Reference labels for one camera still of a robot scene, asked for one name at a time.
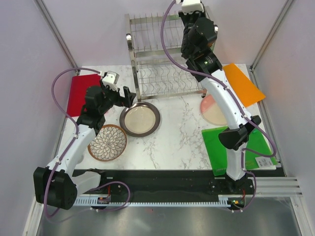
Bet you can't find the brown rimmed cream plate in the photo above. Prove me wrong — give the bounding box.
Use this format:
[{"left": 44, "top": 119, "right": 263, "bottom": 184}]
[{"left": 119, "top": 101, "right": 161, "bottom": 137}]

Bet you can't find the orange folder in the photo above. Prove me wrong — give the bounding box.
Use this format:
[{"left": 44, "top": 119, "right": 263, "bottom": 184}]
[{"left": 223, "top": 63, "right": 266, "bottom": 107}]

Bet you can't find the purple cable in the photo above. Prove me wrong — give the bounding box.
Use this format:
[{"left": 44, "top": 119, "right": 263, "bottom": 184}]
[
  {"left": 44, "top": 68, "right": 131, "bottom": 224},
  {"left": 161, "top": 0, "right": 278, "bottom": 213}
]

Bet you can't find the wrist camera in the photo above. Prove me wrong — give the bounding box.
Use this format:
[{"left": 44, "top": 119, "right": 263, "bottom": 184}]
[
  {"left": 182, "top": 0, "right": 204, "bottom": 14},
  {"left": 101, "top": 71, "right": 119, "bottom": 92}
]

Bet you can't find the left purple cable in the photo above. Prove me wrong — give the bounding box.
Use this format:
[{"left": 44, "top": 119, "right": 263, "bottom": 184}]
[{"left": 44, "top": 68, "right": 131, "bottom": 224}]

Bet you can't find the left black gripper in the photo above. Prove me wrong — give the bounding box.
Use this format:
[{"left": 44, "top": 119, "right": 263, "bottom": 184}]
[{"left": 99, "top": 79, "right": 135, "bottom": 115}]

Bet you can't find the white petal pattern plate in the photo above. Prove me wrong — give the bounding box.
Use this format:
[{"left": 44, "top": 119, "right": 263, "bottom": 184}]
[{"left": 88, "top": 124, "right": 127, "bottom": 162}]

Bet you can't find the aluminium frame post right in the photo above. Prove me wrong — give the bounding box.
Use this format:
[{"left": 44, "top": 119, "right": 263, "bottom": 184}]
[{"left": 250, "top": 0, "right": 296, "bottom": 72}]

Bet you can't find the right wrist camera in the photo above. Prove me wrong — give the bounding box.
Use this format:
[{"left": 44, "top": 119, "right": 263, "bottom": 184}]
[{"left": 182, "top": 0, "right": 204, "bottom": 14}]

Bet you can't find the green folder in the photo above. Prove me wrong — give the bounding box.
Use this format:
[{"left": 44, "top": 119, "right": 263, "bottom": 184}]
[{"left": 201, "top": 126, "right": 278, "bottom": 176}]

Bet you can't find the pink and cream plate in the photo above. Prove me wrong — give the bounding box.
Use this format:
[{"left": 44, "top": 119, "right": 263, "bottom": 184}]
[{"left": 200, "top": 95, "right": 227, "bottom": 126}]

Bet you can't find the white cable duct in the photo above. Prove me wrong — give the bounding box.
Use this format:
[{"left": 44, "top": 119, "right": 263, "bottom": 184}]
[{"left": 74, "top": 194, "right": 245, "bottom": 207}]

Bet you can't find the aluminium frame post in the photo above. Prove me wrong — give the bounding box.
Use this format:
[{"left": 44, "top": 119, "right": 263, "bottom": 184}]
[
  {"left": 34, "top": 0, "right": 78, "bottom": 68},
  {"left": 250, "top": 0, "right": 296, "bottom": 72}
]

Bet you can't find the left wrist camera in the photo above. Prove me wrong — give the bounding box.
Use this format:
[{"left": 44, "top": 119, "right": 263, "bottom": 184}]
[{"left": 101, "top": 71, "right": 119, "bottom": 92}]

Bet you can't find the aluminium frame post left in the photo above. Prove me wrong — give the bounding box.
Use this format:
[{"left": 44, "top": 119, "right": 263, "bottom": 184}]
[{"left": 34, "top": 0, "right": 78, "bottom": 68}]

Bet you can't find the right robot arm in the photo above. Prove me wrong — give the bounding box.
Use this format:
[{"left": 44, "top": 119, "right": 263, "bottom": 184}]
[{"left": 179, "top": 10, "right": 261, "bottom": 194}]

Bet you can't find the stainless steel dish rack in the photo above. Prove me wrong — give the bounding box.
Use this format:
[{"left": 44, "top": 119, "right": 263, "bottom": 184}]
[{"left": 125, "top": 14, "right": 206, "bottom": 100}]

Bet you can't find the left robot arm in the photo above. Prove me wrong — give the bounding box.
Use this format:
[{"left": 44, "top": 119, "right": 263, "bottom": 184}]
[{"left": 33, "top": 85, "right": 136, "bottom": 210}]

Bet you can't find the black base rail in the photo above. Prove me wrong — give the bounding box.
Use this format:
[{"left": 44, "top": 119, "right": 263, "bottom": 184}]
[{"left": 89, "top": 170, "right": 254, "bottom": 202}]

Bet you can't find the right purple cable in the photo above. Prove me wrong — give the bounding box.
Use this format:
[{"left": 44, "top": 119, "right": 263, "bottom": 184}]
[{"left": 161, "top": 0, "right": 278, "bottom": 213}]

